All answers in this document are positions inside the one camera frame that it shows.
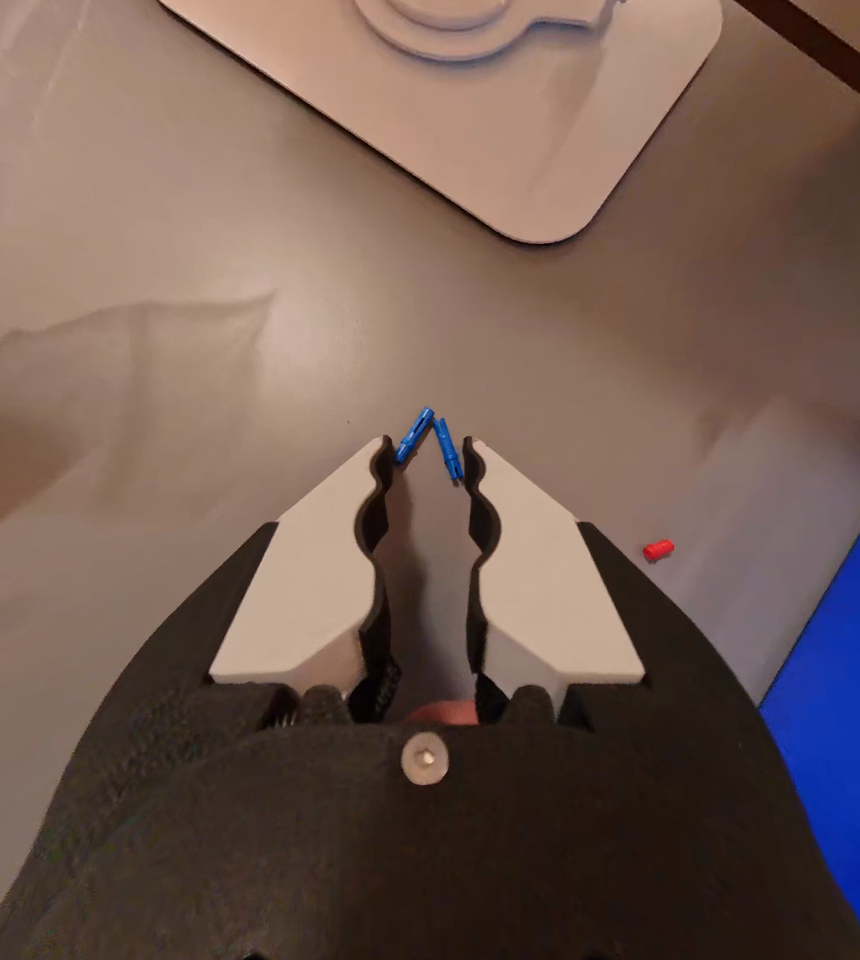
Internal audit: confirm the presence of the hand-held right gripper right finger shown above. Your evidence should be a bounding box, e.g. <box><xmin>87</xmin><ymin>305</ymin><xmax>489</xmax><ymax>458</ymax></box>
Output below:
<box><xmin>463</xmin><ymin>436</ymin><xmax>645</xmax><ymax>723</ymax></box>

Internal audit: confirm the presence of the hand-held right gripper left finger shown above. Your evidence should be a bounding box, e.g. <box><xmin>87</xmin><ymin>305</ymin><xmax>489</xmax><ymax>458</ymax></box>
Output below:
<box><xmin>208</xmin><ymin>436</ymin><xmax>401</xmax><ymax>723</ymax></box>

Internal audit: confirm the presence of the blue lego pin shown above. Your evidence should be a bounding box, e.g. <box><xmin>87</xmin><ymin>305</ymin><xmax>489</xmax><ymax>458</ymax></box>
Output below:
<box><xmin>394</xmin><ymin>406</ymin><xmax>437</xmax><ymax>465</ymax></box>
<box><xmin>433</xmin><ymin>417</ymin><xmax>466</xmax><ymax>486</ymax></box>

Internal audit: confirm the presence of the blue mat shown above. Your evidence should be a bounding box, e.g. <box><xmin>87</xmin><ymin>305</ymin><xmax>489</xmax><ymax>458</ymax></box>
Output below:
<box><xmin>757</xmin><ymin>446</ymin><xmax>860</xmax><ymax>960</ymax></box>

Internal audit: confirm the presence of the white monitor stand base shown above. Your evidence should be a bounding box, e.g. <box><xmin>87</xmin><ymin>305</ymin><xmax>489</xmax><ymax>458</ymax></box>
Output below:
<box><xmin>156</xmin><ymin>0</ymin><xmax>724</xmax><ymax>246</ymax></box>

